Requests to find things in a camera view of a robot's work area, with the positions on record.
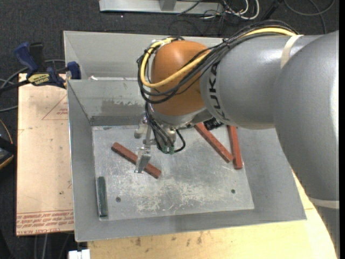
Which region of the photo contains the red-brown flat block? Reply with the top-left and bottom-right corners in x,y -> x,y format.
226,125 -> 244,171
194,122 -> 234,164
111,141 -> 162,180

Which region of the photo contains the dark green flat block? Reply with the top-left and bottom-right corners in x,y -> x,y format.
96,175 -> 109,218

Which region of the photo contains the grey metal bin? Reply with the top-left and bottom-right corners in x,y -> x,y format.
63,30 -> 307,243

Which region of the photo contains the brown cardboard board red print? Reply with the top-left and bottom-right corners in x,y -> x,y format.
16,73 -> 75,237

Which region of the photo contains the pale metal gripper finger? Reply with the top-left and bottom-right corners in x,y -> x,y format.
134,148 -> 145,174
141,147 -> 151,173

